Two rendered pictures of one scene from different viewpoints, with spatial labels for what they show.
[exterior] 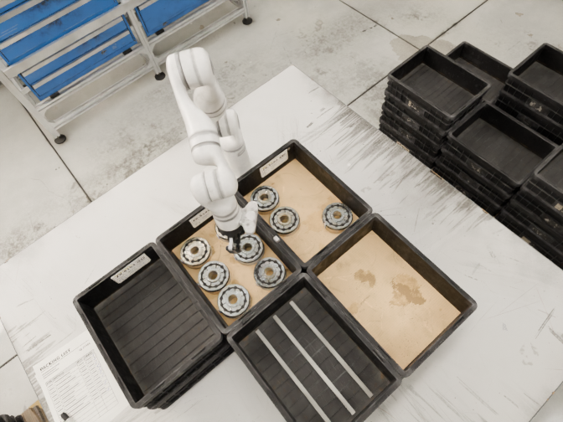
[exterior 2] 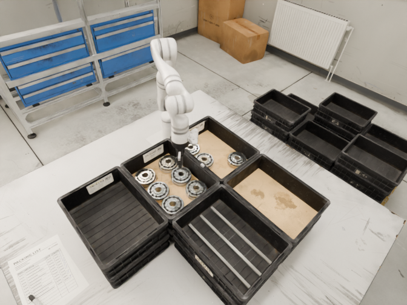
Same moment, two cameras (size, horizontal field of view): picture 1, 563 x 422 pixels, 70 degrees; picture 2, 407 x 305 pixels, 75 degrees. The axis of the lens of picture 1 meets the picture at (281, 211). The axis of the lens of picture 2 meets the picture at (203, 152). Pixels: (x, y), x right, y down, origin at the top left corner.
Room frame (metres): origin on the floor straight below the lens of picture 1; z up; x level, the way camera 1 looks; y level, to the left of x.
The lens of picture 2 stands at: (-0.30, 0.27, 1.91)
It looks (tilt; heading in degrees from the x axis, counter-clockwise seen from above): 46 degrees down; 344
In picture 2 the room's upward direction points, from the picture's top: 4 degrees clockwise
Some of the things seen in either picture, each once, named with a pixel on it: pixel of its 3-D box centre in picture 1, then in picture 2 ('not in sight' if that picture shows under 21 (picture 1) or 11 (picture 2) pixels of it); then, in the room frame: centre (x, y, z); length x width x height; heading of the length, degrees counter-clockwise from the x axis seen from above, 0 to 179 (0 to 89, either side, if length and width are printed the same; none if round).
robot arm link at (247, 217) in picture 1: (234, 213); (184, 132); (0.50, 0.12, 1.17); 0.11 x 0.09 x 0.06; 75
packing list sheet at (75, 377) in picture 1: (78, 386); (45, 275); (0.23, 0.77, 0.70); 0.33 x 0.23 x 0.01; 31
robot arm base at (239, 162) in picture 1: (236, 155); (169, 128); (0.97, 0.13, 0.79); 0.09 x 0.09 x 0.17; 19
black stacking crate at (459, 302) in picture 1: (385, 292); (272, 199); (0.30, -0.26, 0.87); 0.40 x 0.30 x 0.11; 30
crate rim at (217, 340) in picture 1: (145, 318); (112, 211); (0.35, 0.46, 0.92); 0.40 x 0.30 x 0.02; 30
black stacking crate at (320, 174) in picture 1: (299, 206); (213, 152); (0.65, -0.06, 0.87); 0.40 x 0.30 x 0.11; 30
